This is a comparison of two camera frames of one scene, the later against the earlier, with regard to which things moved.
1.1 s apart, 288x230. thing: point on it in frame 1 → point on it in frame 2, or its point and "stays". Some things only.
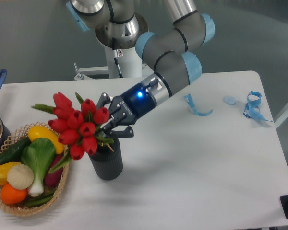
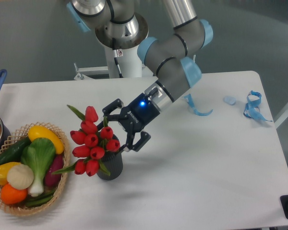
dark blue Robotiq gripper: (132, 107) → (140, 114)
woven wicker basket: (18, 136) stays
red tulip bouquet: (79, 127) → (91, 143)
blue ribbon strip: (188, 98) stays
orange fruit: (10, 195) stays
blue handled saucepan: (0, 136) stays
